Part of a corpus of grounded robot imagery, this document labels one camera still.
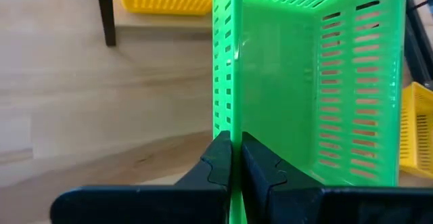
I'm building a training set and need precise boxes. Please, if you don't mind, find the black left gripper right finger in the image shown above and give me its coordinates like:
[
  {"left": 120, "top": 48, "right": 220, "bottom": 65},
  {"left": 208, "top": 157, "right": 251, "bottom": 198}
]
[{"left": 242, "top": 131, "right": 325, "bottom": 191}]

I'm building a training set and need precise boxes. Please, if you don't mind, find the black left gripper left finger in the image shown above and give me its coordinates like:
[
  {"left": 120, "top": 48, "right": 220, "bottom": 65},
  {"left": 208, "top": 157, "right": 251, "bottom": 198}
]
[{"left": 174, "top": 130, "right": 233, "bottom": 189}]

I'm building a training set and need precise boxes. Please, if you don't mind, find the green plastic basket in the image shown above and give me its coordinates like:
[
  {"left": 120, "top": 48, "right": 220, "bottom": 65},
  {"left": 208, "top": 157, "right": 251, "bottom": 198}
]
[{"left": 211, "top": 0, "right": 407, "bottom": 224}]

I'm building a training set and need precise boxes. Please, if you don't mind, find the wooden shelf black metal frame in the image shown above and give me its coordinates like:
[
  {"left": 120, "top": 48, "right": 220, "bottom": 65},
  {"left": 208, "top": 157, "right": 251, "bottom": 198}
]
[{"left": 94, "top": 0, "right": 217, "bottom": 47}]

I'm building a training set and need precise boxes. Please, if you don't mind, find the black aluminium rig frame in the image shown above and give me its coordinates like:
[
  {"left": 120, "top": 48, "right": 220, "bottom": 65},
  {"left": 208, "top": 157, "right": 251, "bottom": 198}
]
[{"left": 403, "top": 0, "right": 433, "bottom": 91}]

